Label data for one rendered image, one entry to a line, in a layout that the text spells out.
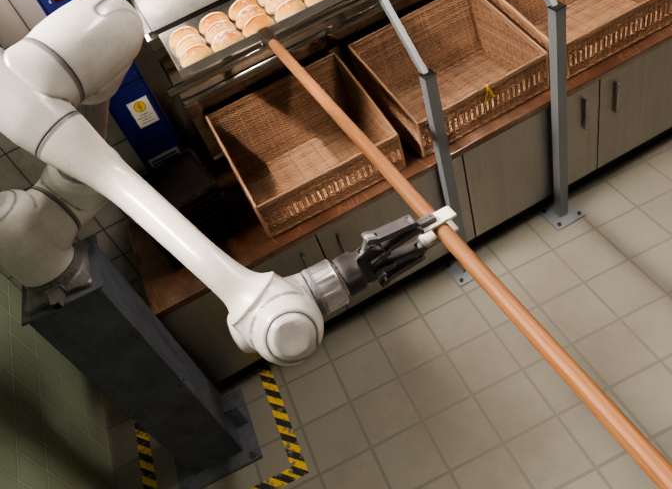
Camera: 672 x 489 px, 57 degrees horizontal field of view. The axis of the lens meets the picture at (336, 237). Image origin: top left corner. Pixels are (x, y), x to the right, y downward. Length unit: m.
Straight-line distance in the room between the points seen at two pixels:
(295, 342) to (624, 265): 1.90
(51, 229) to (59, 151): 0.59
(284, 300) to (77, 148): 0.43
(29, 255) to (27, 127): 0.60
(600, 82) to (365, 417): 1.51
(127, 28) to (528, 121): 1.59
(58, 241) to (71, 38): 0.66
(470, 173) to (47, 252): 1.46
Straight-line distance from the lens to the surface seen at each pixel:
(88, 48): 1.14
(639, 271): 2.59
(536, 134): 2.46
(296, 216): 2.13
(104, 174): 1.07
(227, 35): 1.94
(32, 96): 1.10
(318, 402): 2.40
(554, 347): 0.95
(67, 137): 1.08
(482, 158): 2.34
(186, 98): 2.33
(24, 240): 1.62
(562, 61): 2.28
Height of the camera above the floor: 2.01
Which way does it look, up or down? 44 degrees down
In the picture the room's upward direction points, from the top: 22 degrees counter-clockwise
